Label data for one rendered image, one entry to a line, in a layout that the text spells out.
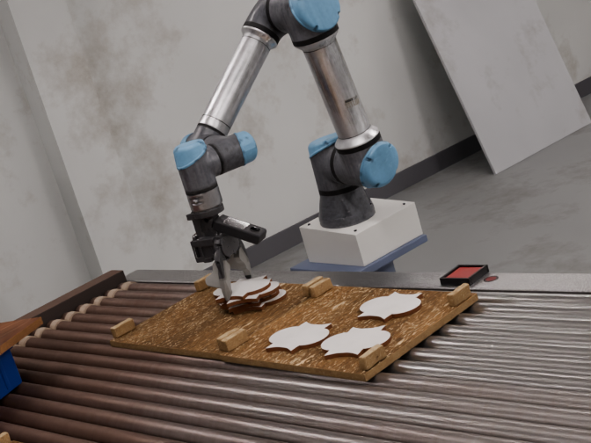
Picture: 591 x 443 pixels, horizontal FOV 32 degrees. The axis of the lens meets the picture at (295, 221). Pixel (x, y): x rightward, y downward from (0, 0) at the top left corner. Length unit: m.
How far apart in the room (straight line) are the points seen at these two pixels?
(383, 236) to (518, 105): 4.39
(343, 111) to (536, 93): 4.72
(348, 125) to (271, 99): 3.73
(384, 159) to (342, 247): 0.27
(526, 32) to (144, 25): 2.76
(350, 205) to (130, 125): 3.15
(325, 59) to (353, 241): 0.48
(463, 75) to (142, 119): 2.18
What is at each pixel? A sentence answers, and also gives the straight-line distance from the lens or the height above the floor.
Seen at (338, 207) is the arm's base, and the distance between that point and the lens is 2.67.
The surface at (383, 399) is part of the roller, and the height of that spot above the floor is 0.91.
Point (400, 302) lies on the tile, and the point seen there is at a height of 0.95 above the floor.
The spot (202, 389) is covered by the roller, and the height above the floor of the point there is 0.91.
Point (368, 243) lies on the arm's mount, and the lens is 2.63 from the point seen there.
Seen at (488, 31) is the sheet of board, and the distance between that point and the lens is 7.03.
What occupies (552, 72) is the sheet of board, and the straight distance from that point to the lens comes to 7.33.
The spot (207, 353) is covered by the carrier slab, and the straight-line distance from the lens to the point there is 2.17.
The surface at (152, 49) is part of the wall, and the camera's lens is 5.80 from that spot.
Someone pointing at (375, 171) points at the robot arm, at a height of 1.11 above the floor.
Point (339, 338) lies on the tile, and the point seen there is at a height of 0.95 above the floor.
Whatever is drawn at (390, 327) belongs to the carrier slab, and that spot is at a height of 0.94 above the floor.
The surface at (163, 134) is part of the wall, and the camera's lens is 5.79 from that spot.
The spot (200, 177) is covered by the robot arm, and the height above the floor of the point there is 1.26.
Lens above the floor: 1.66
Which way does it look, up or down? 14 degrees down
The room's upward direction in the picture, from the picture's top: 17 degrees counter-clockwise
